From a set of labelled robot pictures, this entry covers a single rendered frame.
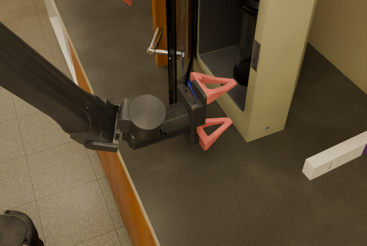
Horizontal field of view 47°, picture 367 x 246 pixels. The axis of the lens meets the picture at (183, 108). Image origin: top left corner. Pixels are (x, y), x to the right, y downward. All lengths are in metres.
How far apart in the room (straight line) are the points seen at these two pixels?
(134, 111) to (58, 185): 1.61
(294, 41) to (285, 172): 0.31
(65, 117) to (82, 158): 1.67
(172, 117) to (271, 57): 0.29
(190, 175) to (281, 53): 0.35
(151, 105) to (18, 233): 1.26
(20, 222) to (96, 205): 0.41
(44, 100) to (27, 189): 1.69
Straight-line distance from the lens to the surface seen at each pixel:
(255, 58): 0.91
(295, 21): 0.89
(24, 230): 1.84
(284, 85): 1.00
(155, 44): 0.92
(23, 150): 2.43
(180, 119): 0.72
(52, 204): 2.17
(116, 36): 1.42
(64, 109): 0.61
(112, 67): 1.30
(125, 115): 0.64
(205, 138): 0.79
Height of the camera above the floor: 1.74
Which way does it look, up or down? 44 degrees down
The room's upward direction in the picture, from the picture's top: straight up
